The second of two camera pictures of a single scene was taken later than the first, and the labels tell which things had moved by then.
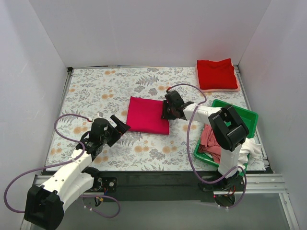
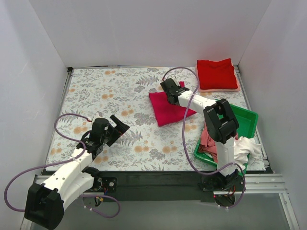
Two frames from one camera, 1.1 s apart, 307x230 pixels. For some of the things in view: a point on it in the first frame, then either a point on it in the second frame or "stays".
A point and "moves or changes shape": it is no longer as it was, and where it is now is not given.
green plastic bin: [250, 119] stays
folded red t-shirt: [216, 75] stays
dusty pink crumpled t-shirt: [208, 145] stays
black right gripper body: [165, 110] → [169, 87]
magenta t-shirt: [144, 115] moves or changes shape
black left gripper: [114, 133] stays
